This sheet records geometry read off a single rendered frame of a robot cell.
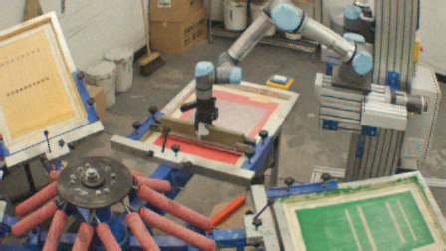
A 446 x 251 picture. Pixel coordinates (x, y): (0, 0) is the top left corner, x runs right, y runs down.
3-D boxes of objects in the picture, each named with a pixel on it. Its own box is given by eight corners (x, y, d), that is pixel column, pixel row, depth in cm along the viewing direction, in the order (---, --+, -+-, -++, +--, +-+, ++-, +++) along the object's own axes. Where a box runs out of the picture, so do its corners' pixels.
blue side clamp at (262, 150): (262, 145, 256) (263, 132, 252) (272, 147, 254) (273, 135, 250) (237, 181, 232) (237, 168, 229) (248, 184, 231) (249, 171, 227)
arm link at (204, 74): (214, 68, 229) (194, 68, 229) (214, 91, 235) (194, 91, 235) (214, 60, 236) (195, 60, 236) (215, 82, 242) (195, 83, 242)
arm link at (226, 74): (240, 60, 240) (215, 60, 240) (241, 71, 230) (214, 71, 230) (240, 76, 244) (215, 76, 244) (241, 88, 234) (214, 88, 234)
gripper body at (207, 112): (211, 126, 242) (211, 102, 236) (193, 122, 245) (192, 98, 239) (218, 118, 248) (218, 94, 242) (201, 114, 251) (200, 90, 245)
